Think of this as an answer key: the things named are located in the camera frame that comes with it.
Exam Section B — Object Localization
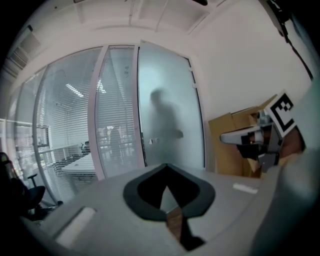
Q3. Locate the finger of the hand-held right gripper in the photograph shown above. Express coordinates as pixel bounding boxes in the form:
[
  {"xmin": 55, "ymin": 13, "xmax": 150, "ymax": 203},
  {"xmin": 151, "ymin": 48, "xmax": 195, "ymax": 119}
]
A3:
[{"xmin": 219, "ymin": 125, "xmax": 264, "ymax": 146}]

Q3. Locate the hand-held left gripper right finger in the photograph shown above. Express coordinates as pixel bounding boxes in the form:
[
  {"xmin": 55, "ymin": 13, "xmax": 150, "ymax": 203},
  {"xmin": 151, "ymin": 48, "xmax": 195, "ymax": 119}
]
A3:
[{"xmin": 166, "ymin": 163, "xmax": 265, "ymax": 243}]

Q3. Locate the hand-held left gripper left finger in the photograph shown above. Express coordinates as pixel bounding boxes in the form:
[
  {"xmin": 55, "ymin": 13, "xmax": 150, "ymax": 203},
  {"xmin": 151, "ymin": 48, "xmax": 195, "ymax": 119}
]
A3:
[{"xmin": 42, "ymin": 163, "xmax": 185, "ymax": 256}]

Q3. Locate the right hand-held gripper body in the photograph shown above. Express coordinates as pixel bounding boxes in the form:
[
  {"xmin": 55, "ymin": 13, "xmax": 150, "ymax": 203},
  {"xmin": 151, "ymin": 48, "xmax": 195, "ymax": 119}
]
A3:
[{"xmin": 257, "ymin": 91, "xmax": 296, "ymax": 173}]

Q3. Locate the frosted glass door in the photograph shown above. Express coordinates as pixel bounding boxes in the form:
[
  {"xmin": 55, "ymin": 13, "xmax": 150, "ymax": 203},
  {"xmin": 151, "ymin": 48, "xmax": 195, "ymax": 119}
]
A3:
[{"xmin": 137, "ymin": 39, "xmax": 206, "ymax": 169}]

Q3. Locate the person's right forearm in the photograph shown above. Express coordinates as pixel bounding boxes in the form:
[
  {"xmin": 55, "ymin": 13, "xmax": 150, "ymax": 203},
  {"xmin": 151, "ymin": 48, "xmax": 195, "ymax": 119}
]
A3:
[{"xmin": 281, "ymin": 126, "xmax": 307, "ymax": 157}]

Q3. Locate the pile of flattened cardboard boxes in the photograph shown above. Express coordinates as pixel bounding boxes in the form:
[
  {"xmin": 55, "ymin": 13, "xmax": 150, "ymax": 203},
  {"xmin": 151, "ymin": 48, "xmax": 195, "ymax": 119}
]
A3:
[{"xmin": 208, "ymin": 93, "xmax": 278, "ymax": 178}]

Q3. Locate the person's white printed T-shirt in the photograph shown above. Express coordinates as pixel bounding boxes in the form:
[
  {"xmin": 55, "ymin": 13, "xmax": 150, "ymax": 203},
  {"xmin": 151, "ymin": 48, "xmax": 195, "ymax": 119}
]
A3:
[{"xmin": 287, "ymin": 9, "xmax": 320, "ymax": 151}]

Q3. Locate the white table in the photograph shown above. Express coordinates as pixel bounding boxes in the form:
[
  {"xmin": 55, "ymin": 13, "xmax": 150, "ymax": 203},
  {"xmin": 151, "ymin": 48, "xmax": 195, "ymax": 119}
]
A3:
[{"xmin": 60, "ymin": 151, "xmax": 99, "ymax": 185}]

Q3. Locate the black office chair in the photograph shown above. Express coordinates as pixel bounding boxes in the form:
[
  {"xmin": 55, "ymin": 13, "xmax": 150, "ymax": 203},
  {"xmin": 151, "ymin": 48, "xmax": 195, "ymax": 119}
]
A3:
[{"xmin": 0, "ymin": 151, "xmax": 47, "ymax": 219}]

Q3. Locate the glass partition with blinds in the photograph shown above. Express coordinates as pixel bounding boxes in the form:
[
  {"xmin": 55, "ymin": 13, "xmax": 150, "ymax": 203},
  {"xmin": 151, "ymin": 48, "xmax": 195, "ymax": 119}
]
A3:
[
  {"xmin": 32, "ymin": 47, "xmax": 103, "ymax": 201},
  {"xmin": 3, "ymin": 67, "xmax": 50, "ymax": 203}
]

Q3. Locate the white-framed frosted glass panel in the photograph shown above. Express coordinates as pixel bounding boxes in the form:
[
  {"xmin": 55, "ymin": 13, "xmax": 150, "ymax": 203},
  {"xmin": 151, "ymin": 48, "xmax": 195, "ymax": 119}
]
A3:
[{"xmin": 94, "ymin": 44, "xmax": 141, "ymax": 180}]

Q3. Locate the ceiling air vent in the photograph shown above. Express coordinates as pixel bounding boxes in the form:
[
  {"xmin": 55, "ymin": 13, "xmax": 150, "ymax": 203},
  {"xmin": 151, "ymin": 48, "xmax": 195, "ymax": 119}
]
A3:
[{"xmin": 8, "ymin": 24, "xmax": 42, "ymax": 77}]

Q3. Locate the black shoulder strap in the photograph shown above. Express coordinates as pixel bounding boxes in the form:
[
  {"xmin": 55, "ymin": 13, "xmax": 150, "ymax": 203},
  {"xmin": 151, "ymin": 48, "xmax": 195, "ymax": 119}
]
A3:
[{"xmin": 266, "ymin": 0, "xmax": 315, "ymax": 81}]

